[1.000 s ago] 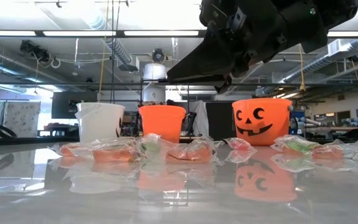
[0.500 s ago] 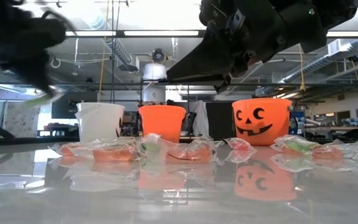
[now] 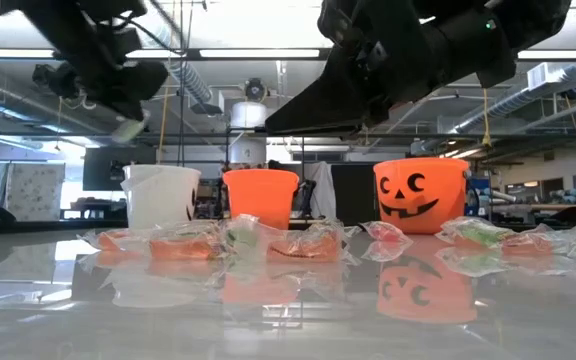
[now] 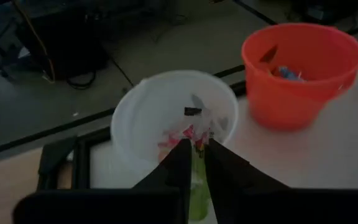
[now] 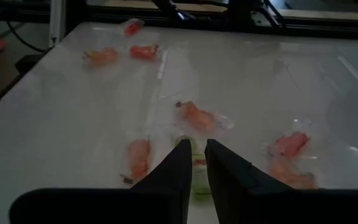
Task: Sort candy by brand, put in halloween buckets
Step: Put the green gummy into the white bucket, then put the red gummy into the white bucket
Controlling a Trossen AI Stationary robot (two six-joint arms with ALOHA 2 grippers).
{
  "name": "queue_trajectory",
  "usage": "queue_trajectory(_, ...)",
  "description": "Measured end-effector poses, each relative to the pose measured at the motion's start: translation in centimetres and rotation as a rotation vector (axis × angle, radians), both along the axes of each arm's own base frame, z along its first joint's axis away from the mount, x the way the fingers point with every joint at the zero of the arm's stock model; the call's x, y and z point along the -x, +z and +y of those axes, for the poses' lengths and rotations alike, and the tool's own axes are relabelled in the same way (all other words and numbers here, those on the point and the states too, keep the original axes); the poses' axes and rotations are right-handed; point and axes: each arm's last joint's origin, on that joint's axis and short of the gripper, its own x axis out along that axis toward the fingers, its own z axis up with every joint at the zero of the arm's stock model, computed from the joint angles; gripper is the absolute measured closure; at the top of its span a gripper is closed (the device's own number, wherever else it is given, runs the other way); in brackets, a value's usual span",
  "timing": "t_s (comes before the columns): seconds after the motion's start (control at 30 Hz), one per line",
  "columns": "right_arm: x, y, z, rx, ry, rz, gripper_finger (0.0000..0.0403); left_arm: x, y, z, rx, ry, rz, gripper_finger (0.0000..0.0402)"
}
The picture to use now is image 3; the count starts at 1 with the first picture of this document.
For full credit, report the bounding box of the silver spiral duct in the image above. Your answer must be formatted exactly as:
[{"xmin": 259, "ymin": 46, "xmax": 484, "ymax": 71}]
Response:
[{"xmin": 167, "ymin": 59, "xmax": 215, "ymax": 107}]

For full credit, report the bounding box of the dark wall monitor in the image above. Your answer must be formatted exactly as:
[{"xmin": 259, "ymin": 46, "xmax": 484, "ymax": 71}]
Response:
[{"xmin": 81, "ymin": 146, "xmax": 159, "ymax": 192}]

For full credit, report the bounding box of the orange angry-face pumpkin bucket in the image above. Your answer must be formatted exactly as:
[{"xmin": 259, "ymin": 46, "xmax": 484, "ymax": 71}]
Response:
[{"xmin": 221, "ymin": 168, "xmax": 301, "ymax": 231}]

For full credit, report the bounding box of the white plastic bucket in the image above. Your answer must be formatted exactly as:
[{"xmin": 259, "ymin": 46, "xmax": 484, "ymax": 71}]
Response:
[{"xmin": 120, "ymin": 163, "xmax": 202, "ymax": 230}]

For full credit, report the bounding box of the patterned grey curtain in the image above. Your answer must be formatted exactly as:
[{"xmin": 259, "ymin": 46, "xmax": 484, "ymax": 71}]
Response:
[{"xmin": 0, "ymin": 160, "xmax": 66, "ymax": 222}]

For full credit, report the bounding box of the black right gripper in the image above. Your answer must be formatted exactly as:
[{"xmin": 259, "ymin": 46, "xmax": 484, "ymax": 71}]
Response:
[{"xmin": 264, "ymin": 0, "xmax": 444, "ymax": 136}]

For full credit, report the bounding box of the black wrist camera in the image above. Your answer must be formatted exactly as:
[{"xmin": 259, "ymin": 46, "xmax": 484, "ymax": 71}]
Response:
[
  {"xmin": 316, "ymin": 0, "xmax": 369, "ymax": 51},
  {"xmin": 110, "ymin": 24, "xmax": 144, "ymax": 59}
]

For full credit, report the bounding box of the orange smiling pumpkin bucket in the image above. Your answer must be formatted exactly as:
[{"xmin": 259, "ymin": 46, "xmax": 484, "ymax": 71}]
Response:
[{"xmin": 372, "ymin": 157, "xmax": 471, "ymax": 236}]

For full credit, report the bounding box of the red gummy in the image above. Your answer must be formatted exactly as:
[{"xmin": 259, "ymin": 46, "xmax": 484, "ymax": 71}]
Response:
[{"xmin": 362, "ymin": 220, "xmax": 415, "ymax": 247}]

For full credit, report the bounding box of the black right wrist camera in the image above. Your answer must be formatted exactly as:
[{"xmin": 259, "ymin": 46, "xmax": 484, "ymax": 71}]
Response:
[{"xmin": 316, "ymin": 0, "xmax": 369, "ymax": 51}]

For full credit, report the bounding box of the orange gummy in clear wrapper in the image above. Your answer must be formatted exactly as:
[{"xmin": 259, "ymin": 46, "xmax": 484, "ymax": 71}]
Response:
[
  {"xmin": 147, "ymin": 222, "xmax": 225, "ymax": 261},
  {"xmin": 80, "ymin": 228, "xmax": 137, "ymax": 253},
  {"xmin": 497, "ymin": 230, "xmax": 555, "ymax": 257},
  {"xmin": 265, "ymin": 224, "xmax": 352, "ymax": 265}
]

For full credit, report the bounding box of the white cylindrical tank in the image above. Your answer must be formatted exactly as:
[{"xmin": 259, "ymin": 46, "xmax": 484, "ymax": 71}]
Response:
[{"xmin": 230, "ymin": 101, "xmax": 270, "ymax": 166}]

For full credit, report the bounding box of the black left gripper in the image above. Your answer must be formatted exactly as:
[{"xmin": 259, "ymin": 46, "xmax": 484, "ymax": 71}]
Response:
[{"xmin": 75, "ymin": 52, "xmax": 170, "ymax": 123}]

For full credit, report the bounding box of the white hanging cloth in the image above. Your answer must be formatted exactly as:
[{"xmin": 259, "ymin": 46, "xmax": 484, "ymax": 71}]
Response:
[{"xmin": 297, "ymin": 160, "xmax": 338, "ymax": 220}]

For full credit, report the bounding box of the black ceiling mount with cables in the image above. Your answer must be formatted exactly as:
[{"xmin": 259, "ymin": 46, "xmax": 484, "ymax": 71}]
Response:
[{"xmin": 31, "ymin": 62, "xmax": 82, "ymax": 100}]

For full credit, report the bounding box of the black ceiling camera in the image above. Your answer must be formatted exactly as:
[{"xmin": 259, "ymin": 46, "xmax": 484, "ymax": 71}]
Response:
[{"xmin": 244, "ymin": 76, "xmax": 269, "ymax": 104}]

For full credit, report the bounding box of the ceiling light rail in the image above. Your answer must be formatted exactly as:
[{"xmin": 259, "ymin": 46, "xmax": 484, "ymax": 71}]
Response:
[{"xmin": 0, "ymin": 47, "xmax": 576, "ymax": 62}]

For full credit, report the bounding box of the wooden workbench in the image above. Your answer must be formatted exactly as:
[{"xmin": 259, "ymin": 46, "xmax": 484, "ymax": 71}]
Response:
[{"xmin": 490, "ymin": 201, "xmax": 576, "ymax": 213}]

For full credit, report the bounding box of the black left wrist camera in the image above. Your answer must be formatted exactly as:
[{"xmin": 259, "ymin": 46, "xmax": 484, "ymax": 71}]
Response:
[{"xmin": 110, "ymin": 24, "xmax": 144, "ymax": 59}]

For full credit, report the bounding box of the small black background robot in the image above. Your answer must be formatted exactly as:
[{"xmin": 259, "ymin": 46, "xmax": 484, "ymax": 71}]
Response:
[{"xmin": 292, "ymin": 178, "xmax": 319, "ymax": 221}]

